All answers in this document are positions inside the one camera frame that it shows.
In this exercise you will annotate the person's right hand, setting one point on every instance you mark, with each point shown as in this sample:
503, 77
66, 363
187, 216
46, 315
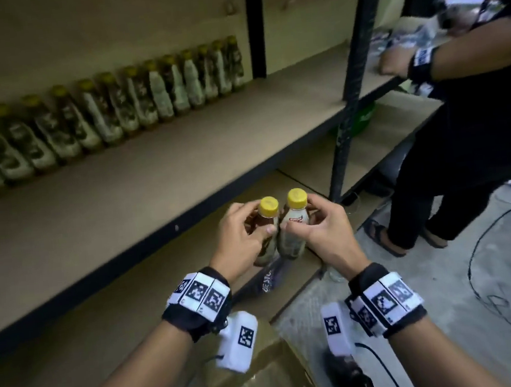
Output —
332, 238

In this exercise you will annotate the person's left hand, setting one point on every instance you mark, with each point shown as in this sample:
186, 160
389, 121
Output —
236, 247

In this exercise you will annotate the yellow-capped drink bottle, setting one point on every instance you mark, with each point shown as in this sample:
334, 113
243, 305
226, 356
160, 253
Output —
294, 241
268, 208

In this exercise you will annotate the cardboard box of coffee bottles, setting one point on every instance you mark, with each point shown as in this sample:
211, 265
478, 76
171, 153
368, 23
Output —
264, 379

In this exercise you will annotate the wooden shelf with black frame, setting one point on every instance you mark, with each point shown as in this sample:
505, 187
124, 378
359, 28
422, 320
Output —
103, 205

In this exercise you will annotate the row of coffee bottles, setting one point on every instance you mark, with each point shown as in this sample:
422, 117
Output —
95, 116

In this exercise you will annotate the person's right forearm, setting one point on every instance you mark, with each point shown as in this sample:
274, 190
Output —
443, 362

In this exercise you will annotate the person's left forearm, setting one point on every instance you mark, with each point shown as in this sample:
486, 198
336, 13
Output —
134, 383

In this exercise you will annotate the person's right leg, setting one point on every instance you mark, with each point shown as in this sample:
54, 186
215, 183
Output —
350, 380

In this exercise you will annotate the bluish plastic packets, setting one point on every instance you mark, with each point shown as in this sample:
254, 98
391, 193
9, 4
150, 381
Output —
407, 37

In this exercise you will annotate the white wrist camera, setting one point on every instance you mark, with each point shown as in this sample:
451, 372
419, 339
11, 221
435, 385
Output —
238, 341
336, 327

